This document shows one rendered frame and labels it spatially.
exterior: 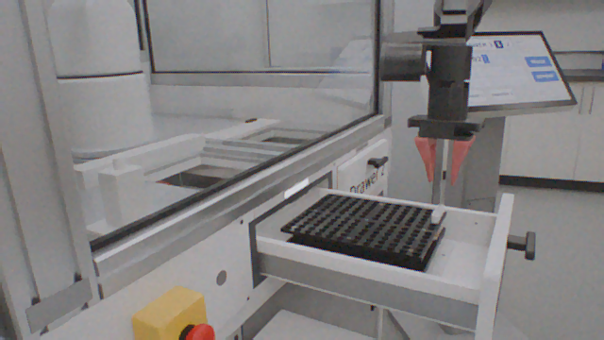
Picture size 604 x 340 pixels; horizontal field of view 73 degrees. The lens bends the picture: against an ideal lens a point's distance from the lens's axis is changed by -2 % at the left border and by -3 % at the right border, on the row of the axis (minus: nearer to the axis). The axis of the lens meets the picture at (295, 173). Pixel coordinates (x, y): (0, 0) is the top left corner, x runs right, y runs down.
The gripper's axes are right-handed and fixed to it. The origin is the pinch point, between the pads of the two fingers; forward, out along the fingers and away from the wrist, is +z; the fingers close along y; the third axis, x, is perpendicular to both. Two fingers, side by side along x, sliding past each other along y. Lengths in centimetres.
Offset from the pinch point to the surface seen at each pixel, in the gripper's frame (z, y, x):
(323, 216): 7.7, -17.7, -5.2
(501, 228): 4.9, 9.3, -4.3
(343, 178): 6.3, -22.2, 13.5
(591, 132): 32, 49, 308
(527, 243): 6.6, 12.7, -4.0
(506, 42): -24, 0, 100
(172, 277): 7.1, -23.2, -33.5
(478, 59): -18, -8, 87
